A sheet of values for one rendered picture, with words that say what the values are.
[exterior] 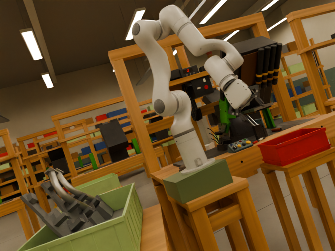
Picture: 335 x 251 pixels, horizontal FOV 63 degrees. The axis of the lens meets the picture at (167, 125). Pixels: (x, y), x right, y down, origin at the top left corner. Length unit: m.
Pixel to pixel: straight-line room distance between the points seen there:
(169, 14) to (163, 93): 0.37
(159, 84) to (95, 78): 10.93
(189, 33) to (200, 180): 0.68
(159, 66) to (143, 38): 0.16
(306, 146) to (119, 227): 1.10
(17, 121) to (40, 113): 0.85
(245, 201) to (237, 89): 0.54
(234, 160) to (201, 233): 0.65
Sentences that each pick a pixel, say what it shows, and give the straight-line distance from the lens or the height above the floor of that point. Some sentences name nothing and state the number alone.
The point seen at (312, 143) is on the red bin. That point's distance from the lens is 1.70.
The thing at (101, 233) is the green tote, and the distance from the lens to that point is 1.07.
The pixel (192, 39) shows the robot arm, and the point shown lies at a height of 1.54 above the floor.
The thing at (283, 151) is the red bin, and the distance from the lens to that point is 1.61.
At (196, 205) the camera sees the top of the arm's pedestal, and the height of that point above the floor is 0.83.
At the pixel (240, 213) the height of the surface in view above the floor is 0.70.
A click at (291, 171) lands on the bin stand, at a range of 1.59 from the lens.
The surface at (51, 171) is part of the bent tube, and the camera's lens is 1.39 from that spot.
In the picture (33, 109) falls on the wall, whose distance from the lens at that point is 12.09.
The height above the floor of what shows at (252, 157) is 0.83.
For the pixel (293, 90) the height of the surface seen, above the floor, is 1.00.
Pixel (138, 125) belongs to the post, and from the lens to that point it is 2.25.
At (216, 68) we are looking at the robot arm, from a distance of 1.24.
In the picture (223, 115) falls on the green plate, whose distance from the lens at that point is 2.12.
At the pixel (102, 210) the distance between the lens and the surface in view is 1.53.
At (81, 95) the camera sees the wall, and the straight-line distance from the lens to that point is 12.08.
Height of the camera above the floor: 1.22
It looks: level
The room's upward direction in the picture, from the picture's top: 19 degrees counter-clockwise
